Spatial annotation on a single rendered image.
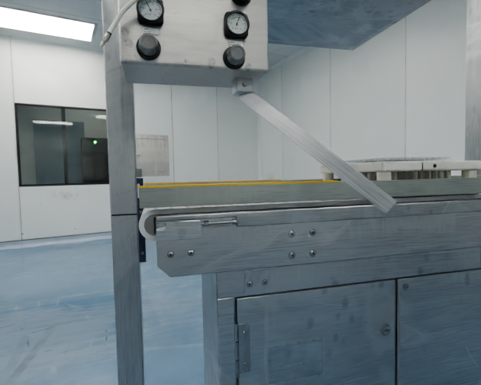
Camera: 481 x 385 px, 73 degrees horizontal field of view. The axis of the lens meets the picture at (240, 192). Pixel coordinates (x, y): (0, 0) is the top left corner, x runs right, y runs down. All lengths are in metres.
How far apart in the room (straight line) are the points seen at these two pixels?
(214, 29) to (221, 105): 5.71
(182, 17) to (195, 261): 0.37
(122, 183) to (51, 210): 4.73
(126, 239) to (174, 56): 0.46
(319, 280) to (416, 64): 3.79
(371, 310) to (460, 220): 0.26
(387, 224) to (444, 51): 3.57
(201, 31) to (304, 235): 0.37
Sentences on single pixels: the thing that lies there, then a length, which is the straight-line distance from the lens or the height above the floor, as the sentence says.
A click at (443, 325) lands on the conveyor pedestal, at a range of 0.90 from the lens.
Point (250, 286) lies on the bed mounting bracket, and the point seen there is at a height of 0.74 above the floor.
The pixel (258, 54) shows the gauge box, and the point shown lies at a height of 1.13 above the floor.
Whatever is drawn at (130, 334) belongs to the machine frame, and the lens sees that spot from 0.89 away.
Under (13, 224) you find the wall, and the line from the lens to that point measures 5.56.
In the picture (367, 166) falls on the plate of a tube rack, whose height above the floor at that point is 0.95.
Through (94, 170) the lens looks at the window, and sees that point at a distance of 5.52.
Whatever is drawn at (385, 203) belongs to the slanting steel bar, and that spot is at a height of 0.90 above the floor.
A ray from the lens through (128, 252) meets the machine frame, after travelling 0.83.
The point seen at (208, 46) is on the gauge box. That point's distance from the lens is 0.53.
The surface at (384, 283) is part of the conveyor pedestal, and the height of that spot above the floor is 0.71.
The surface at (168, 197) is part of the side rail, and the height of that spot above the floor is 0.91.
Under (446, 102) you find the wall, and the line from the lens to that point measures 4.04.
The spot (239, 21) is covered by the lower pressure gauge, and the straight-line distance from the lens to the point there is 0.54.
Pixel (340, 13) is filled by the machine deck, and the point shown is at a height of 1.30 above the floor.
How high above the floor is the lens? 0.94
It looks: 3 degrees down
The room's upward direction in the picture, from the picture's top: 1 degrees counter-clockwise
